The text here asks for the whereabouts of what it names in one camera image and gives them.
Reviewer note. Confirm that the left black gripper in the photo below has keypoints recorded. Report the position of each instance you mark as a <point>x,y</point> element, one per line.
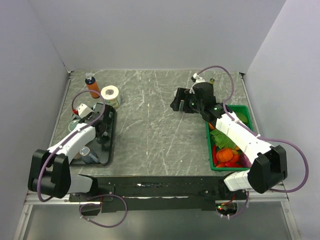
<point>109,121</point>

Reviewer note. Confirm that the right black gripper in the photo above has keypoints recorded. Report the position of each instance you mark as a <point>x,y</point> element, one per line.
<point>182,94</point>

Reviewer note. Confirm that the small blue-grey mug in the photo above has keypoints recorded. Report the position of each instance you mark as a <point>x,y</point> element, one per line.
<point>88,156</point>

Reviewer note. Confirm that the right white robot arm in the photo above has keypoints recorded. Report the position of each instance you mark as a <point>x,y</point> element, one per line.
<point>268,163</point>

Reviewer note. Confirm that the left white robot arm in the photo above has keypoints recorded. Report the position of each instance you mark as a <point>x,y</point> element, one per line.
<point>50,175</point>

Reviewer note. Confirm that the teal green mug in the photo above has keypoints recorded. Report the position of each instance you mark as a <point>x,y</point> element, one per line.
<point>72,125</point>

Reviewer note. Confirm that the pink mug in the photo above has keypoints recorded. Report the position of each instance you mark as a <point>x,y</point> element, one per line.
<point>77,156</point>

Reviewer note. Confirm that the black serving tray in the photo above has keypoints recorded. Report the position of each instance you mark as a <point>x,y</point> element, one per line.
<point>102,146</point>

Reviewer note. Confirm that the orange plush carrot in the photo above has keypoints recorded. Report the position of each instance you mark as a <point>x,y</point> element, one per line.
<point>211,127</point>

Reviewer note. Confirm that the green glass bottle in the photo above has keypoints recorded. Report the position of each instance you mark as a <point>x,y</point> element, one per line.
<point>211,81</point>

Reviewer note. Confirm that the orange soap dispenser bottle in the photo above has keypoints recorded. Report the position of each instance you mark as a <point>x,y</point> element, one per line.
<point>91,84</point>

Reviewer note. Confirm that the green plush cabbage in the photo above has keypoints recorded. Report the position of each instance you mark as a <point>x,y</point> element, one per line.
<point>221,140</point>

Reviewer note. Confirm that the red plush chili pepper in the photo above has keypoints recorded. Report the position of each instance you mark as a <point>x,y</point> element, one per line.
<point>214,155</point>

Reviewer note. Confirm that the dark green plush avocado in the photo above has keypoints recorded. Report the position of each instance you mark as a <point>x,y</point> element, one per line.
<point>242,117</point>

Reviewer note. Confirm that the orange plush pumpkin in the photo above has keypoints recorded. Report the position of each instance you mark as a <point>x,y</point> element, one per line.
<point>224,155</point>

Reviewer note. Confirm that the green plastic basket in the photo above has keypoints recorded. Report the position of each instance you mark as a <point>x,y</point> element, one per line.
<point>233,164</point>

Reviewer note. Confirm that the purple plush eggplant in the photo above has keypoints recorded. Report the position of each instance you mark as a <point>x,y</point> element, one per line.
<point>244,161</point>

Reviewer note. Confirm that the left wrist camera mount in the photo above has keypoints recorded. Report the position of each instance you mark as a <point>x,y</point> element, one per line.
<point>82,111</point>

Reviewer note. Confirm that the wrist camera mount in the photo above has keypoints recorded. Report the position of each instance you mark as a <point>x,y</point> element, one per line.
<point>82,111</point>
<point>197,79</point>

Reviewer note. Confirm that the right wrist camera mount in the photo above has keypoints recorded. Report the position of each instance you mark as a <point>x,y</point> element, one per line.
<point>197,79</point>

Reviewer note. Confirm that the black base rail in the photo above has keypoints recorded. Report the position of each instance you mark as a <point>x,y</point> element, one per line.
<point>143,193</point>

